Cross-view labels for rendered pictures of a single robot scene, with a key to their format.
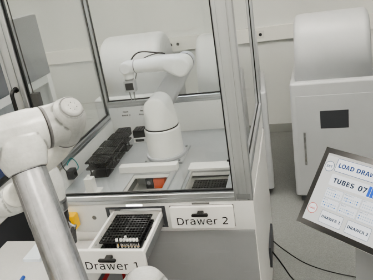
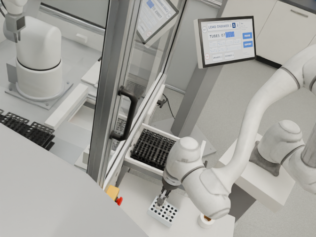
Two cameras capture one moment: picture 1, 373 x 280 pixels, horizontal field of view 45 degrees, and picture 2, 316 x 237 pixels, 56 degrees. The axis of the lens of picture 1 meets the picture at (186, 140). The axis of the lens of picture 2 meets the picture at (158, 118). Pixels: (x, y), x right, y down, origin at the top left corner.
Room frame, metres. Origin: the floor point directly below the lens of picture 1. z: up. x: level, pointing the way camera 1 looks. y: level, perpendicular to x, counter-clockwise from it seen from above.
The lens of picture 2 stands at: (1.97, 1.26, 2.00)
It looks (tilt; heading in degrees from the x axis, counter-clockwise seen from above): 43 degrees down; 259
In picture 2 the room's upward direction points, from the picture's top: 19 degrees clockwise
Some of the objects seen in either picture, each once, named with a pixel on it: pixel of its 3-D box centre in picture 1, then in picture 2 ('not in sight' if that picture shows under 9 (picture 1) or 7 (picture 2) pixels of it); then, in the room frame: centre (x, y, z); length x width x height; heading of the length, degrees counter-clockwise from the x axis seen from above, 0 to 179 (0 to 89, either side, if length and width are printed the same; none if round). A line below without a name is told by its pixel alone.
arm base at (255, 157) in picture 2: not in sight; (269, 153); (1.10, 0.17, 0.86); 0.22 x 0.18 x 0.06; 61
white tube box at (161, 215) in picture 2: not in sight; (163, 211); (1.68, 0.58, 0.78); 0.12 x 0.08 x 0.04; 155
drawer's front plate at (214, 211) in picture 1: (202, 216); (154, 105); (1.77, -0.01, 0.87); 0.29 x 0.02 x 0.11; 75
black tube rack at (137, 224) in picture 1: (127, 233); (157, 152); (1.74, 0.32, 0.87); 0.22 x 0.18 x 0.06; 165
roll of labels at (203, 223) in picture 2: not in sight; (206, 219); (1.47, 0.59, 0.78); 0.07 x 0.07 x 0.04
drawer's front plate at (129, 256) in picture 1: (112, 261); (195, 167); (1.54, 0.37, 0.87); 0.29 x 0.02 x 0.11; 75
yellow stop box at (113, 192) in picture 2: (70, 220); (111, 197); (1.92, 0.61, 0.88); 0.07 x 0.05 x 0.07; 75
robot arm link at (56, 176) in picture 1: (47, 183); (185, 159); (1.70, 0.59, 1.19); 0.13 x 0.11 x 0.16; 123
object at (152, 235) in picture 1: (129, 233); (155, 152); (1.75, 0.32, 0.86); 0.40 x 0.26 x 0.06; 165
